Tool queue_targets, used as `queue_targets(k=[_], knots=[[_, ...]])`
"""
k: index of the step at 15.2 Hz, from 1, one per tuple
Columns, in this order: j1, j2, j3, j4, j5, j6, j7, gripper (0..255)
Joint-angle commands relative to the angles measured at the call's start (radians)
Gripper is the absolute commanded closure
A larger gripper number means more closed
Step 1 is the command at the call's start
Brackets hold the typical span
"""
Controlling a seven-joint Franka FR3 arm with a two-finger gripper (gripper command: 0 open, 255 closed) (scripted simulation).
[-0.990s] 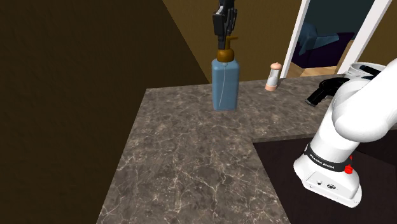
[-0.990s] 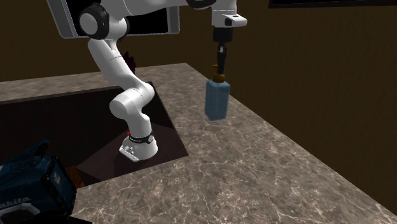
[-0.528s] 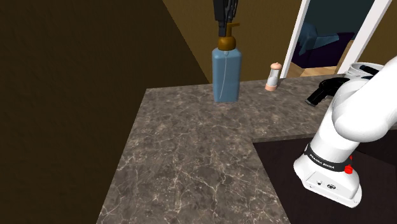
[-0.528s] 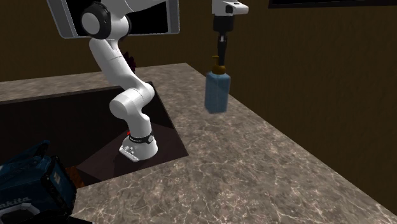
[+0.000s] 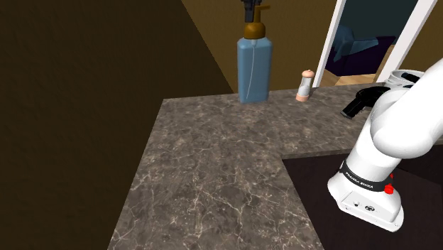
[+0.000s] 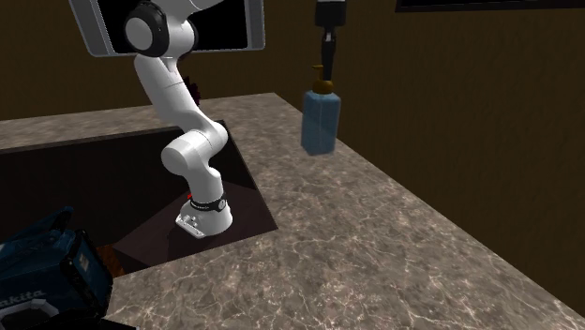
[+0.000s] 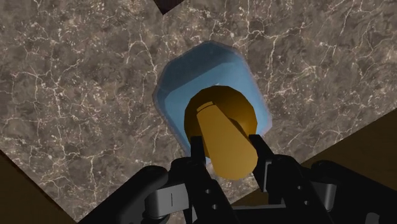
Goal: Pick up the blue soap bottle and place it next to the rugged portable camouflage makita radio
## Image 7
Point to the blue bowl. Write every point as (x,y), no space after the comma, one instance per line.
(198,71)

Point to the yellow bottle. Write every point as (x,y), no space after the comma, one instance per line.
(223,130)

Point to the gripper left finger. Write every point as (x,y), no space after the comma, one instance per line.
(198,186)

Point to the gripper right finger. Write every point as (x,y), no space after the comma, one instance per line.
(288,186)

